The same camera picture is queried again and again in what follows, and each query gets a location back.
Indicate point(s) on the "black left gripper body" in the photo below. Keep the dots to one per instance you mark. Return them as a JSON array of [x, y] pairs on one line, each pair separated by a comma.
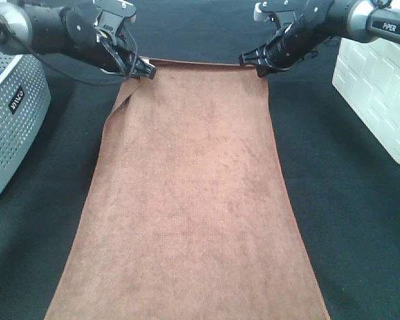
[[103, 48]]

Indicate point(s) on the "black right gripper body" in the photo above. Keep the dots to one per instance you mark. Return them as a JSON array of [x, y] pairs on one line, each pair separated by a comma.
[[290, 44]]

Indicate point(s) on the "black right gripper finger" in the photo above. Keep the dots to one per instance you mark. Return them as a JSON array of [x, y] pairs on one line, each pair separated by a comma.
[[264, 71], [256, 58]]

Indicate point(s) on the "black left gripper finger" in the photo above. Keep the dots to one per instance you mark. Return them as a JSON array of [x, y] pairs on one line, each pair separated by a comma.
[[129, 77], [143, 68]]

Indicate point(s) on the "brown towel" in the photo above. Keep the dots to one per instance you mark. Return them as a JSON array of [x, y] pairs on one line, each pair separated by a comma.
[[187, 215]]

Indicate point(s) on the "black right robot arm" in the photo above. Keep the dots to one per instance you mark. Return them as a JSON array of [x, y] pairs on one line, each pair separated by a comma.
[[360, 21]]

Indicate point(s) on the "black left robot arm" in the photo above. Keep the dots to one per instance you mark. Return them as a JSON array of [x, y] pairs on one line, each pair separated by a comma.
[[29, 27]]

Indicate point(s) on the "white plastic storage box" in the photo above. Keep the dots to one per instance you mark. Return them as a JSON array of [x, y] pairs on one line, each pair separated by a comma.
[[367, 76]]

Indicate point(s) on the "grey perforated laundry basket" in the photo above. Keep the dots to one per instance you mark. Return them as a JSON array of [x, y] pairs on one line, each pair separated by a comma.
[[24, 100]]

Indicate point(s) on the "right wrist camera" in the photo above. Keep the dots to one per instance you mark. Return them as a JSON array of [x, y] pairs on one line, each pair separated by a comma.
[[278, 12]]

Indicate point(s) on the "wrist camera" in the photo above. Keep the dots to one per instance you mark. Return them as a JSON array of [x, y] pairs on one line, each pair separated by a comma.
[[112, 14], [278, 12]]

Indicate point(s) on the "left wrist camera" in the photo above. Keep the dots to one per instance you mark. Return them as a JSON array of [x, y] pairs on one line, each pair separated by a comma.
[[112, 14]]

